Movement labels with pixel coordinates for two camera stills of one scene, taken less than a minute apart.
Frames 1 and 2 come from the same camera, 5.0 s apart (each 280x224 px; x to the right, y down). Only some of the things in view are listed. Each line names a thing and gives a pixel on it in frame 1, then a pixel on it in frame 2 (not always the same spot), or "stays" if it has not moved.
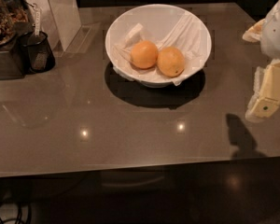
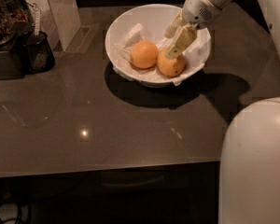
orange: (144, 54) stays
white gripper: (276, 32) → (198, 12)
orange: (171, 62) stays
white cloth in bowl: (190, 36) stays
